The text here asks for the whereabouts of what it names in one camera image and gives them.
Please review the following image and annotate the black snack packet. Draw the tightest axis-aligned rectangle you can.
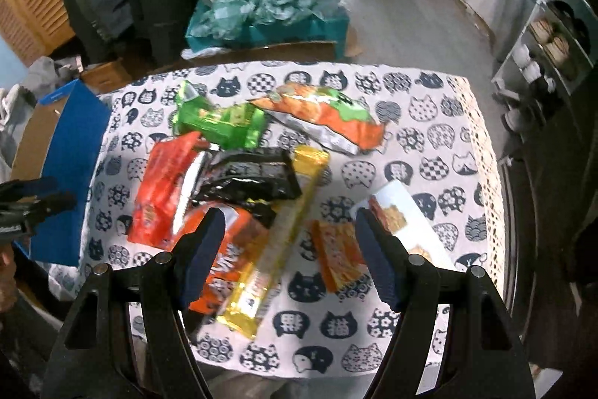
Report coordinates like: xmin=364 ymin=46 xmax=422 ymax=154
xmin=189 ymin=147 xmax=303 ymax=227

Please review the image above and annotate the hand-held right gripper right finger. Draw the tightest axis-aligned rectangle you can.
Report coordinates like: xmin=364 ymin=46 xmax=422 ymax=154
xmin=356 ymin=208 xmax=536 ymax=399

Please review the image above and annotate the white shoe rack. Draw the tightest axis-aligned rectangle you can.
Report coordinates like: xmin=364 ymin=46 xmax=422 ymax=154
xmin=490 ymin=0 xmax=594 ymax=138

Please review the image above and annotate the teal plastic bag pile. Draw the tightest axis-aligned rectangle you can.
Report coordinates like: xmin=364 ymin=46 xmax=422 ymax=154
xmin=184 ymin=0 xmax=351 ymax=51

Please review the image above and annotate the beige shoe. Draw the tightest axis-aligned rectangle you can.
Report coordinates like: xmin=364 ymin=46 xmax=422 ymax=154
xmin=533 ymin=19 xmax=555 ymax=43
xmin=546 ymin=35 xmax=571 ymax=61

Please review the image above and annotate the small orange snack packet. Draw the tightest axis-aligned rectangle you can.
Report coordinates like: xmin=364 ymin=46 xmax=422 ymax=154
xmin=311 ymin=219 xmax=374 ymax=293

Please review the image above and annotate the cat print tablecloth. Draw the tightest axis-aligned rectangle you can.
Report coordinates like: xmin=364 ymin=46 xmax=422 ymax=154
xmin=47 ymin=61 xmax=508 ymax=381

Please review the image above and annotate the large orange snack packet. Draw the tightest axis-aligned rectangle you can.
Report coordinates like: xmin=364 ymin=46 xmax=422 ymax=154
xmin=180 ymin=202 xmax=272 ymax=318

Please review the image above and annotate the red snack packet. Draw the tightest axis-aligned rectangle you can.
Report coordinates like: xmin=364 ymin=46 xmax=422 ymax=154
xmin=127 ymin=132 xmax=211 ymax=250

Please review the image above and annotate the orange and green snack packet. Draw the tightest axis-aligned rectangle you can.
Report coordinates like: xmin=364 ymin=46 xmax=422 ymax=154
xmin=247 ymin=82 xmax=388 ymax=156

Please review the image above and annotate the grey fleece cloth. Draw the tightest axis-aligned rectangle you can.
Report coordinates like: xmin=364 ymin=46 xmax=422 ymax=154
xmin=0 ymin=55 xmax=87 ymax=166

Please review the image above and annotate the white snack packet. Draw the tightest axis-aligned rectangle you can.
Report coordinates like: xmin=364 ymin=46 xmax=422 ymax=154
xmin=350 ymin=181 xmax=456 ymax=273

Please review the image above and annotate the wooden drawer unit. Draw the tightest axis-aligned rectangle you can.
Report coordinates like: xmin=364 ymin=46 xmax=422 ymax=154
xmin=81 ymin=60 xmax=132 ymax=93

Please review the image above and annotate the long yellow snack packet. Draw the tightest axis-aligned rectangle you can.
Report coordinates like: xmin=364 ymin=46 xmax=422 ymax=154
xmin=219 ymin=145 xmax=330 ymax=340

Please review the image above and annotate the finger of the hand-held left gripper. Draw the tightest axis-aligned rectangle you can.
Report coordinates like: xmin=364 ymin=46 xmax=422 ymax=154
xmin=0 ymin=177 xmax=60 ymax=199
xmin=0 ymin=192 xmax=78 ymax=223

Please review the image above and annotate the blue cardboard box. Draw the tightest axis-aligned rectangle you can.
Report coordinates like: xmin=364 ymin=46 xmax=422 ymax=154
xmin=12 ymin=79 xmax=113 ymax=266

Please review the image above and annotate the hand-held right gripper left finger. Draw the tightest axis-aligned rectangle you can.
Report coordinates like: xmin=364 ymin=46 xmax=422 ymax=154
xmin=40 ymin=207 xmax=227 ymax=399

